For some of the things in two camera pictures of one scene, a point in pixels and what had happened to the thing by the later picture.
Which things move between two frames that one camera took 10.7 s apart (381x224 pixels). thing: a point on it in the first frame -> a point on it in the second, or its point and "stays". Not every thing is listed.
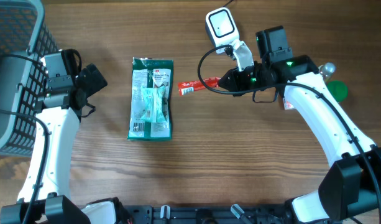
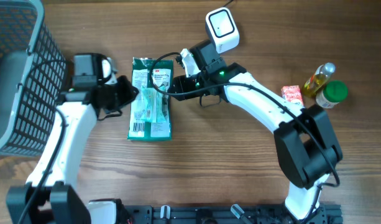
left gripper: [93, 78] -> [129, 93]
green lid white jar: [339, 89] stays
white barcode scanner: [222, 27] stays
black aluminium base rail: [204, 214] stays
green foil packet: [150, 113] stays
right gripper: [235, 86] -> [181, 85]
